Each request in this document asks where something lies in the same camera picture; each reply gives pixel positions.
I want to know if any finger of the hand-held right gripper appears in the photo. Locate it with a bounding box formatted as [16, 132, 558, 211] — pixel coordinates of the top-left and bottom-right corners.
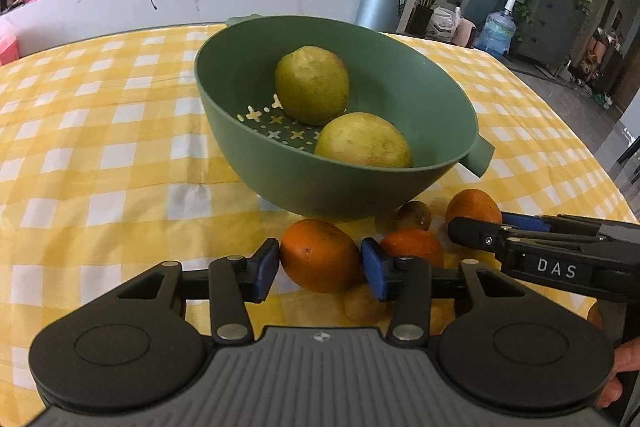
[501, 212, 640, 240]
[447, 216, 507, 254]

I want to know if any brown kiwi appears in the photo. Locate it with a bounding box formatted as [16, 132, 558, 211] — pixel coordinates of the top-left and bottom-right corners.
[342, 284, 388, 327]
[395, 201, 433, 232]

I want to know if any person's right hand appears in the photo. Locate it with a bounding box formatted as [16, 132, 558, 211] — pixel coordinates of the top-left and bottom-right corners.
[596, 338, 640, 409]

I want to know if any yellow checkered tablecloth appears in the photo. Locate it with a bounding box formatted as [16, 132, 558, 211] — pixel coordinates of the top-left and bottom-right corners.
[0, 23, 639, 427]

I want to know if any pink storage box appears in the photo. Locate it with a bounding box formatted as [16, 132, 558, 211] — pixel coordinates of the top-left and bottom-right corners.
[0, 19, 21, 66]

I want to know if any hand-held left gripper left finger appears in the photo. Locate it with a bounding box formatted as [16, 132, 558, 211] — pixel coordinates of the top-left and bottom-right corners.
[116, 238, 281, 344]

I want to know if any orange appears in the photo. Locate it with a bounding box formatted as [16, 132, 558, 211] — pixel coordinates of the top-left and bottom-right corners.
[380, 228, 445, 270]
[445, 188, 502, 228]
[279, 218, 368, 294]

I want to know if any green plastic bowl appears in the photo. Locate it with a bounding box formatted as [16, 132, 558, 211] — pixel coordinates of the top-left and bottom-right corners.
[194, 13, 496, 223]

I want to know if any white plastic bag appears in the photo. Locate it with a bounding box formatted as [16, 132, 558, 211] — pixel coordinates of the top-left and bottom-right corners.
[427, 6, 461, 42]

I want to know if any pink bag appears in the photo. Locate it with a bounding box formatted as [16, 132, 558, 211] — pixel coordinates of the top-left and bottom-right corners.
[452, 19, 479, 48]

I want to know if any silver trash can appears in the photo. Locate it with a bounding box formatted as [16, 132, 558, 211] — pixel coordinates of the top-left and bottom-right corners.
[356, 0, 412, 32]

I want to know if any grey cabinet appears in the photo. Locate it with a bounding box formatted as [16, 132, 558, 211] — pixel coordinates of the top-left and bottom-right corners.
[514, 0, 587, 76]

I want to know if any blue water jug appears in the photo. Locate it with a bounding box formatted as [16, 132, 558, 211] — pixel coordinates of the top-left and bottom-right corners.
[473, 0, 517, 56]

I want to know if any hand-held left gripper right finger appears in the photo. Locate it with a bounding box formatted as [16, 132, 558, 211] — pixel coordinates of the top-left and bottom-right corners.
[361, 238, 531, 344]

